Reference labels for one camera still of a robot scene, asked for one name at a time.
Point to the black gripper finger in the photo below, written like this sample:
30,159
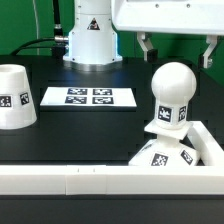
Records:
144,40
205,59

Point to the white lamp base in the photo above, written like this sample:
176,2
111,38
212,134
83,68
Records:
167,149

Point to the white lamp hood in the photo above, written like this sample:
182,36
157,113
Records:
16,104

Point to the white lamp bulb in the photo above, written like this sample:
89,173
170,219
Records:
173,85

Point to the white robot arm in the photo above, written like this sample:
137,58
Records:
92,43

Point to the white marker tag sheet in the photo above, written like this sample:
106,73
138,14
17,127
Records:
88,97

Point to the white L-shaped fence wall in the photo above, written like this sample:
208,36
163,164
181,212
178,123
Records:
207,179

